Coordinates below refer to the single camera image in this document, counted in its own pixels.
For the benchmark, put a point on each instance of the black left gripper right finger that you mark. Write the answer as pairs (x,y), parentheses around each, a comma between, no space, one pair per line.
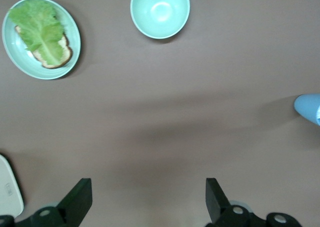
(217,207)

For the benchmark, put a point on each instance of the mint green plate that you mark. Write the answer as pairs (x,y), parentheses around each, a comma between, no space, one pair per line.
(72,34)

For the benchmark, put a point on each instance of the mint green bowl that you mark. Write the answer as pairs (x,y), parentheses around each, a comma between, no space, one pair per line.
(160,12)

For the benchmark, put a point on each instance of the white flat scale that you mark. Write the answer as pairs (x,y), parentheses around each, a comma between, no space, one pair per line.
(8,187)

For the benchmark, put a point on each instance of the blue plastic cup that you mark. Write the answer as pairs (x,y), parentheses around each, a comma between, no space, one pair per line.
(307,105)

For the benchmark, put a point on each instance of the green lettuce leaf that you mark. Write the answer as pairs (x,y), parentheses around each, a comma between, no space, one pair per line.
(40,29)

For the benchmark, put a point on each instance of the bread slice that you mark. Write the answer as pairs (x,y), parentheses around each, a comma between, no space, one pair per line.
(65,54)

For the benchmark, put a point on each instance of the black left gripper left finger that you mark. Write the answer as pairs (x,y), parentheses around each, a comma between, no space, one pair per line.
(75,202)

